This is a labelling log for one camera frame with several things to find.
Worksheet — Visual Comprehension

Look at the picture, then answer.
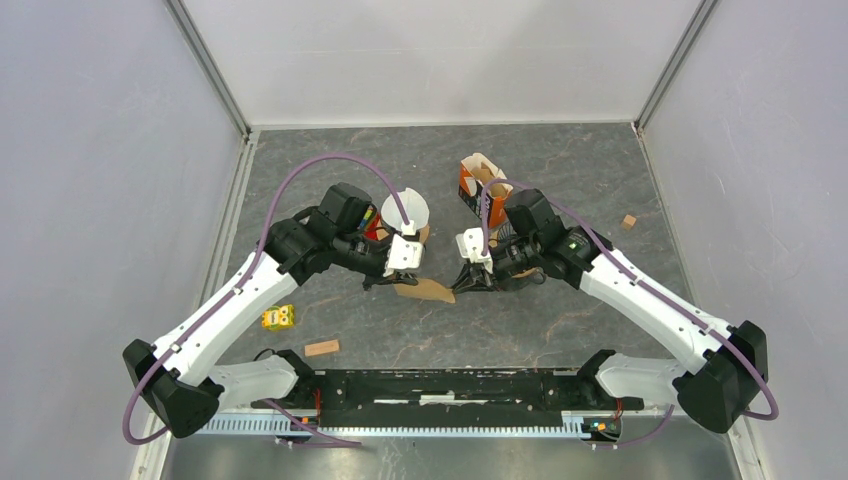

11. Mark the orange coffee filter box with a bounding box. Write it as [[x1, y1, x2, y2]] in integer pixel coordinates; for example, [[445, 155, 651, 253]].
[[458, 152, 513, 228]]

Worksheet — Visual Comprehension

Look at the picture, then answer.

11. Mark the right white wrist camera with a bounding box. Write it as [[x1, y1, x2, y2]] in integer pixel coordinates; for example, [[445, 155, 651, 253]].
[[455, 227, 494, 274]]

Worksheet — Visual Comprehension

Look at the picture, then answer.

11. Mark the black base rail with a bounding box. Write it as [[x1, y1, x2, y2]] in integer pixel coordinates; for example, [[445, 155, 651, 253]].
[[276, 368, 645, 428]]

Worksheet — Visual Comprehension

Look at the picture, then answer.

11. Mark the white paper coffee filter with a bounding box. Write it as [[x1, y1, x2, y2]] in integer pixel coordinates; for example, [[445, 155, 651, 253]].
[[380, 188, 430, 235]]

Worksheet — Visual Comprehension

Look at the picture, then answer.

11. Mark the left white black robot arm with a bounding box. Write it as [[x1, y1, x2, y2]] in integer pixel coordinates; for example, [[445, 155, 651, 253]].
[[122, 182, 430, 438]]

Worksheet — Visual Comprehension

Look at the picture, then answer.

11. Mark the grey slotted cable duct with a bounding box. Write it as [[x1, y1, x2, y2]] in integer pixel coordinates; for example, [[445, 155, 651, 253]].
[[197, 412, 621, 441]]

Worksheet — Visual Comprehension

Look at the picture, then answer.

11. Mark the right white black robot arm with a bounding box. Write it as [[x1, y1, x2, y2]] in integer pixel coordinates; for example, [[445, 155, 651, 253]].
[[453, 189, 779, 433]]

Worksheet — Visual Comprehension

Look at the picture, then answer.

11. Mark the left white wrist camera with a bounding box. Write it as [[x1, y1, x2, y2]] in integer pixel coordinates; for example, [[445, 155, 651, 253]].
[[383, 226, 425, 277]]

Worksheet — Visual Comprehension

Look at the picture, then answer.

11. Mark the colourful toy block pile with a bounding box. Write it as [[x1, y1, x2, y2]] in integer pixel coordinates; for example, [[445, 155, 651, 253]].
[[360, 205, 381, 240]]

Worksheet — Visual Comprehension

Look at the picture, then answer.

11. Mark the brown paper coffee filter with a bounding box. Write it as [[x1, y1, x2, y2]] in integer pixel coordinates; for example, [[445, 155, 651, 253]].
[[394, 278, 456, 304]]

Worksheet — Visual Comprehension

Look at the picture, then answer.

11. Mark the small wooden cube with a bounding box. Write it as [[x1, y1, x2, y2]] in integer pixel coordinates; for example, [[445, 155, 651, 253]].
[[621, 215, 637, 231]]

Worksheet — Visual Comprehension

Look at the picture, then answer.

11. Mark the flat wooden block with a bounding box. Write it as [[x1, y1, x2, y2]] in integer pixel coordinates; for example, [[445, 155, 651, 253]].
[[304, 339, 341, 357]]

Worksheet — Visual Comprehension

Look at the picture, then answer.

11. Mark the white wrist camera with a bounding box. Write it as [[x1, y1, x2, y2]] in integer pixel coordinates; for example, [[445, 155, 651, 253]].
[[455, 227, 494, 274], [383, 226, 425, 277]]

